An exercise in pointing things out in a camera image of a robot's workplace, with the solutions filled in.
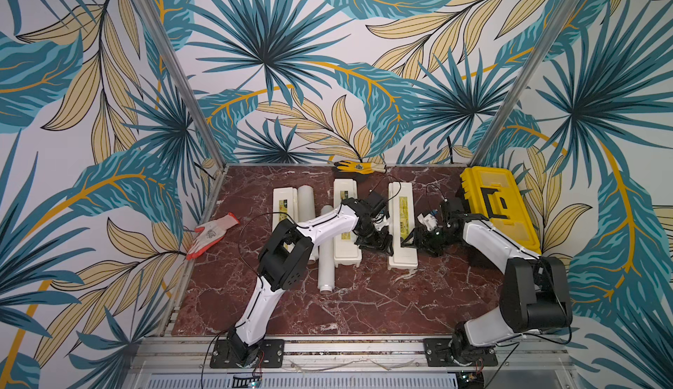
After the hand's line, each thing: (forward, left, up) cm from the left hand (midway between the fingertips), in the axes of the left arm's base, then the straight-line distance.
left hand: (384, 254), depth 86 cm
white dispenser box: (+17, +35, +2) cm, 39 cm away
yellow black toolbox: (+18, -38, +10) cm, 44 cm away
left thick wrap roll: (+16, +27, 0) cm, 31 cm away
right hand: (+3, -9, 0) cm, 9 cm away
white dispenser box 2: (+1, +13, +1) cm, 13 cm away
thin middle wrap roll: (-1, +19, -2) cm, 19 cm away
